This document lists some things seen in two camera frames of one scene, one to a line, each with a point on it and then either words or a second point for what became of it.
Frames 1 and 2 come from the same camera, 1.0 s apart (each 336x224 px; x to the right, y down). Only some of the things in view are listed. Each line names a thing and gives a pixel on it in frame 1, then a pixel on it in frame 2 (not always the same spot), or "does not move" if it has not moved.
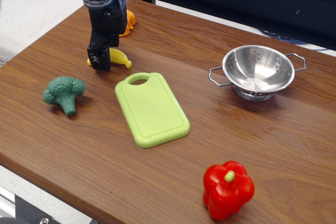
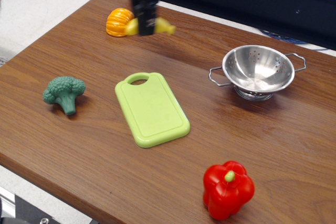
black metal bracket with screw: (27, 213) does not move
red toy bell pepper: (227, 188) does not move
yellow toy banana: (116, 56) -> (161, 25)
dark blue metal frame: (296, 10) does not move
